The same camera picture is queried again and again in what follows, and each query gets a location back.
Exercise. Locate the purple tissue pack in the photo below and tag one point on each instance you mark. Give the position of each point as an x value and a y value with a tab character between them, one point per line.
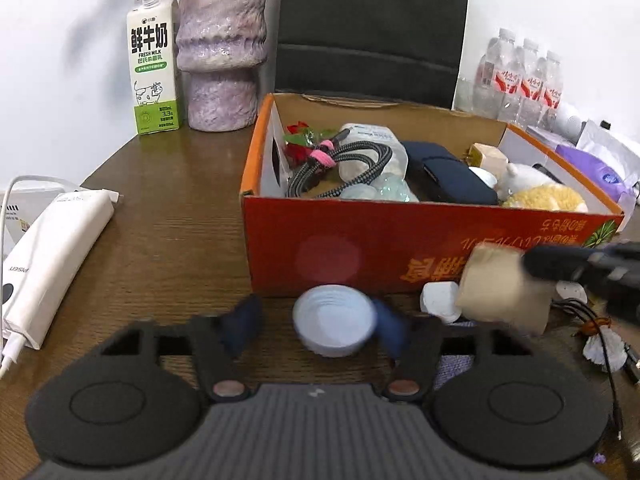
600	175

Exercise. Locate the white wall socket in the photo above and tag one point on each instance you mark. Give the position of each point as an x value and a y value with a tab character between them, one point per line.
15	220

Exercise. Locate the translucent cotton swab box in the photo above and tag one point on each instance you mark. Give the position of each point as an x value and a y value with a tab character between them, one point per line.
370	135

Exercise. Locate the dark blue zip pouch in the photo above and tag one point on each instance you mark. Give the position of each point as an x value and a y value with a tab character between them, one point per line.
450	175

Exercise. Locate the white ribbed plastic piece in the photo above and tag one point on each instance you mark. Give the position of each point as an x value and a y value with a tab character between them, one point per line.
437	302

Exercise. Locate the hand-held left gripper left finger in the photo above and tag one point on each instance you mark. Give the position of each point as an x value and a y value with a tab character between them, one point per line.
240	325

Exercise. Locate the red cardboard box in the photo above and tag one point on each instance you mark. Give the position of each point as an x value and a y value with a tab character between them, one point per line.
375	245

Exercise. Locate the small white adapter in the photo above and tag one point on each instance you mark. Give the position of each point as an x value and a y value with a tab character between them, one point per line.
572	291

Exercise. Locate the clear plastic container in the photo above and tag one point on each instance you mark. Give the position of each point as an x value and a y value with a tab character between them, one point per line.
465	95

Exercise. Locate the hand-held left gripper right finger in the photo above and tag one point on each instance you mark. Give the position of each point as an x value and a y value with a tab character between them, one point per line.
392	330

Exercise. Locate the white power bank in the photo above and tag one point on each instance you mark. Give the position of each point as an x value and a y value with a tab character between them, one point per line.
55	260

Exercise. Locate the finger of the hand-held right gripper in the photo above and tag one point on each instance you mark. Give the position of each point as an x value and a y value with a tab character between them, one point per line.
560	262

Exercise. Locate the small white cup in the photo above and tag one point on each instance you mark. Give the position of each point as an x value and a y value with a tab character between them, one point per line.
482	176

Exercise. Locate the green white milk carton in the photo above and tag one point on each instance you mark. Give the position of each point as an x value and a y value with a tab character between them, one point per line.
152	60

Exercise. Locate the purple textured vase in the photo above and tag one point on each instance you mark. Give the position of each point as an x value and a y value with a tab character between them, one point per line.
220	60

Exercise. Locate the iridescent plastic bag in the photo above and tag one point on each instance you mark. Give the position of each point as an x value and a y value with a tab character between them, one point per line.
390	187

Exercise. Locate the red rose hair clip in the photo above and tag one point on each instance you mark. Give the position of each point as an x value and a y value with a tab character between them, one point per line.
296	150

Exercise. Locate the wooden desktop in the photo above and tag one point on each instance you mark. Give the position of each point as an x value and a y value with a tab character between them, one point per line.
175	235

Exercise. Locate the white round cap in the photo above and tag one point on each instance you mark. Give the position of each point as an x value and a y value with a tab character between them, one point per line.
332	317

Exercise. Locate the small beige paper box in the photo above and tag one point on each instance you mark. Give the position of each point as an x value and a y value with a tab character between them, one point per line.
490	160
495	285

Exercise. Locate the yellow white plush toy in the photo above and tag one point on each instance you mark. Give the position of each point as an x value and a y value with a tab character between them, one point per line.
545	197

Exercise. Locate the black chair back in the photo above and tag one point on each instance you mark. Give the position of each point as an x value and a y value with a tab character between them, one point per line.
370	35

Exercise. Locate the white tassel charm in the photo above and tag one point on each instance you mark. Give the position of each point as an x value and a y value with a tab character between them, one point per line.
605	352

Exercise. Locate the clear water bottle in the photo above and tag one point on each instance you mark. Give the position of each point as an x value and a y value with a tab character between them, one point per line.
525	85
550	90
492	75

